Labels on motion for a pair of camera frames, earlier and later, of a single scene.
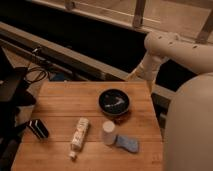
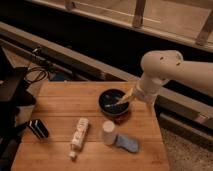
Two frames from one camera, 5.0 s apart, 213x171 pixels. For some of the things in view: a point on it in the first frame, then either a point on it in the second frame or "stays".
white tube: x=83 y=125 stays
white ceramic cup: x=108 y=128 stays
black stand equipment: x=14 y=97 stays
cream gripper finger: x=135 y=74 → x=129 y=94
